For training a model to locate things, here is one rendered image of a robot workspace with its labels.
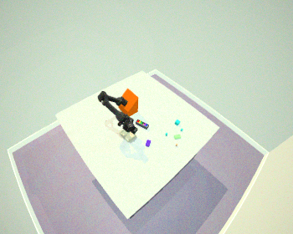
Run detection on purple rectangular block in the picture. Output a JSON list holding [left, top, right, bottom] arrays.
[[145, 140, 151, 147]]

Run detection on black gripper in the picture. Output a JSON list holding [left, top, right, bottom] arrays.
[[117, 122, 138, 134]]

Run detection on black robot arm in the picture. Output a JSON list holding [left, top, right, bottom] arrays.
[[97, 91, 136, 131]]

